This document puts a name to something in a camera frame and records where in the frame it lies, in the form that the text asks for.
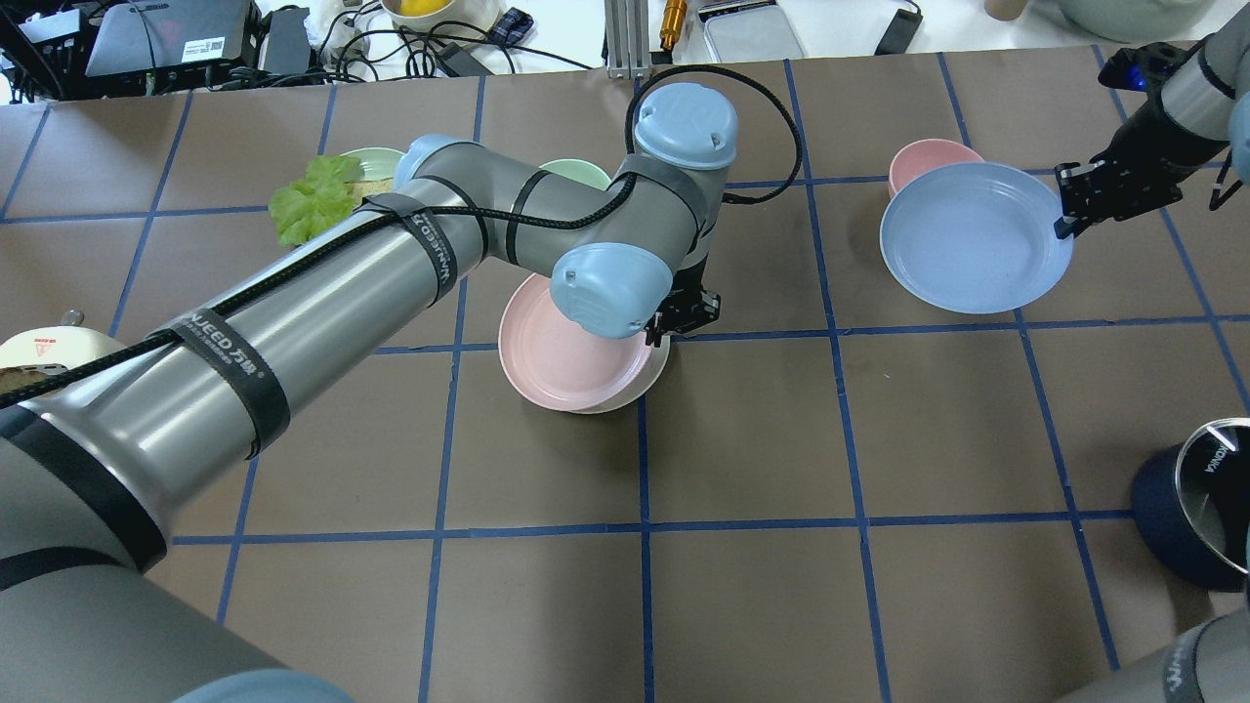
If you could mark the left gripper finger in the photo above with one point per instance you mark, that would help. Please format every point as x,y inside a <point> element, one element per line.
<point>652,337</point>

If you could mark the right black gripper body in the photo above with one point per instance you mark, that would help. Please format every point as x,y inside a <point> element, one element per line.
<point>1145,149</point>

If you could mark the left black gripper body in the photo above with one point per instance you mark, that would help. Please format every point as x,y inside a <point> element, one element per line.
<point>691,307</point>

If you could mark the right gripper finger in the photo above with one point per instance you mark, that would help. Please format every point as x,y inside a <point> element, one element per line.
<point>1066,227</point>

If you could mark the blue plate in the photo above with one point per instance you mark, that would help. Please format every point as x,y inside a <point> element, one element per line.
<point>975,238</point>

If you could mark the pink plate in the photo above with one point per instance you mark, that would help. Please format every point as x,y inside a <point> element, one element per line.
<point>541,351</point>

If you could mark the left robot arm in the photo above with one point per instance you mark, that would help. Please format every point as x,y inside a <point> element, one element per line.
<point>98,461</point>

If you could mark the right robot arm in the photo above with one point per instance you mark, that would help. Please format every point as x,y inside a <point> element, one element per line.
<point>1205,90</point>

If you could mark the cream plate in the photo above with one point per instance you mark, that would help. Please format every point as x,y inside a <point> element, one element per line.
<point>624,374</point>

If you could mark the pink bowl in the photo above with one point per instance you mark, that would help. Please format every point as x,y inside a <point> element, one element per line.
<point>923,156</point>

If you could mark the green bowl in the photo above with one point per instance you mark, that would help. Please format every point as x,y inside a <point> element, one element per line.
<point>581,171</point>

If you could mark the black power adapter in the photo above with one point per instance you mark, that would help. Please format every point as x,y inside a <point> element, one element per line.
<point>898,35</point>

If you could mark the glass pot lid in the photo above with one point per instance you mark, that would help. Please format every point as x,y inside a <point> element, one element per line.
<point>1212,479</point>

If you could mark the silver digital scale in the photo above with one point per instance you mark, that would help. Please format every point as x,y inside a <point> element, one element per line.
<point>748,31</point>

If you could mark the light green plate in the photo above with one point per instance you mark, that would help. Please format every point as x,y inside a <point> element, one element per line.
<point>373,163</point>

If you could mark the bread slice on plate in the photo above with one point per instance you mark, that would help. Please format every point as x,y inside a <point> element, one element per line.
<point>360,189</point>

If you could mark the green lettuce leaf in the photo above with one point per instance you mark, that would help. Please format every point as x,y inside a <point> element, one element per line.
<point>310,205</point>

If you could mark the white bowl with fruit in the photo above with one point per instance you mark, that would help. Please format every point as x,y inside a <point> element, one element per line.
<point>453,18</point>

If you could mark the black electronics box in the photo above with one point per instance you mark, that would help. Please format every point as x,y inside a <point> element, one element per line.
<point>174,37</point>

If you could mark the cream toaster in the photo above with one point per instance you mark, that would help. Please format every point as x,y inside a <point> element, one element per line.
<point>56,349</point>

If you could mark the aluminium frame post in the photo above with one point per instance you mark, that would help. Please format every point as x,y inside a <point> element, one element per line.
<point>627,39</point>

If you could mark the gold screwdriver handle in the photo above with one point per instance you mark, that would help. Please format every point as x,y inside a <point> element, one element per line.
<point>671,24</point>

